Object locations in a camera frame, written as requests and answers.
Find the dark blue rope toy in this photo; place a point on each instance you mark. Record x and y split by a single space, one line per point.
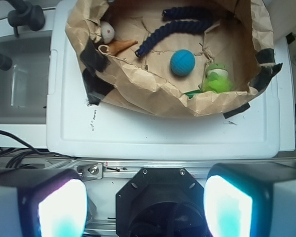
187 19

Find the green frog plush toy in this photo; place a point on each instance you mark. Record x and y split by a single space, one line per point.
216 79

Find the aluminium extrusion rail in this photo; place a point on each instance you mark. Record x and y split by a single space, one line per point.
125 169

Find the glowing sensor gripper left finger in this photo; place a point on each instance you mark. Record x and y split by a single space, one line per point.
42 203

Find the black clamp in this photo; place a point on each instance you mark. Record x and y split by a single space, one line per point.
25 14

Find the white plastic bin lid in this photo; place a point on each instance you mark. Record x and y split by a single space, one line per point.
106 131

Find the white plush toy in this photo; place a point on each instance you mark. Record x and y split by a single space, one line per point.
107 32

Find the blue textured ball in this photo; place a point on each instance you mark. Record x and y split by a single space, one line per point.
182 62

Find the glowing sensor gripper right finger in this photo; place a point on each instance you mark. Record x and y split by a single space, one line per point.
251 200

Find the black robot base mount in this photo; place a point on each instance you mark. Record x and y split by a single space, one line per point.
161 202

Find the clear plastic bin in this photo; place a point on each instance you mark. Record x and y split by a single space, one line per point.
24 87

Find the brown paper bag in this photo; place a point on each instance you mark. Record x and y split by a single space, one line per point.
241 37

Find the green flat object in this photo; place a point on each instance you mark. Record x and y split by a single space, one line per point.
191 94

